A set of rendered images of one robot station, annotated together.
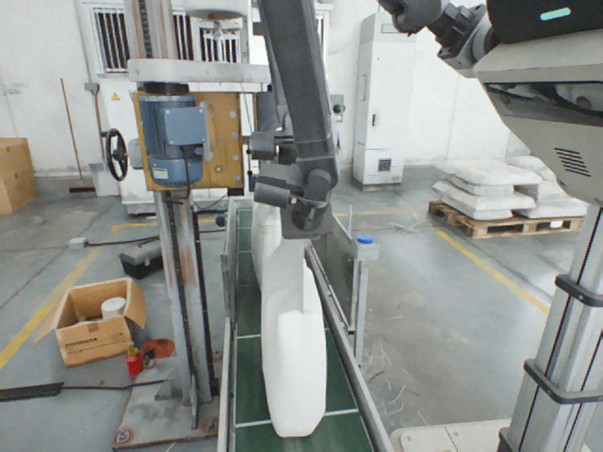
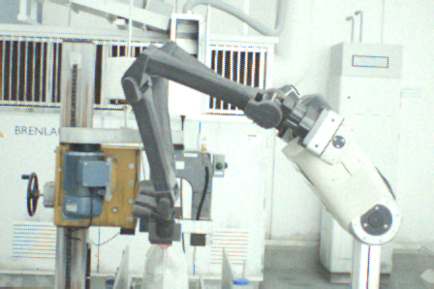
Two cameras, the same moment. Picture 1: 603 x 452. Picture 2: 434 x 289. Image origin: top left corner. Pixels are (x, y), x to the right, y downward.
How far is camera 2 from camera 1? 1.59 m
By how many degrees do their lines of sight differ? 19
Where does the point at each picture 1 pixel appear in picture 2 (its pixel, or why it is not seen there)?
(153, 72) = (78, 137)
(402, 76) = (385, 121)
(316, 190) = (162, 208)
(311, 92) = (159, 162)
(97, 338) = not seen: outside the picture
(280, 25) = (145, 138)
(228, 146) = (125, 191)
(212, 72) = (118, 137)
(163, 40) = (85, 109)
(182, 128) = (93, 175)
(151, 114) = (72, 164)
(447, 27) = not seen: hidden behind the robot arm
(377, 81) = not seen: hidden behind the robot
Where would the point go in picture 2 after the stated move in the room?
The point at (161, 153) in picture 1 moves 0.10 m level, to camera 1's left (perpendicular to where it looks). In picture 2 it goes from (75, 192) to (47, 190)
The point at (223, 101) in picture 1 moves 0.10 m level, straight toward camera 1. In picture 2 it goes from (125, 155) to (125, 157)
